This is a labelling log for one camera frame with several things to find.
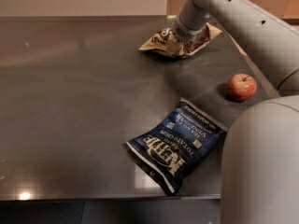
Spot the blue kettle chip bag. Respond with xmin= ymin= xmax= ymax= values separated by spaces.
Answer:
xmin=126 ymin=98 xmax=227 ymax=194

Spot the red apple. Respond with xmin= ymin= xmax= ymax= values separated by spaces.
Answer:
xmin=226 ymin=74 xmax=257 ymax=102

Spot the brown chip bag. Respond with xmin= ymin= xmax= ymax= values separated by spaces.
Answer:
xmin=139 ymin=22 xmax=222 ymax=59

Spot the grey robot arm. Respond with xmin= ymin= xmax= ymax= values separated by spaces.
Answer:
xmin=173 ymin=0 xmax=299 ymax=224

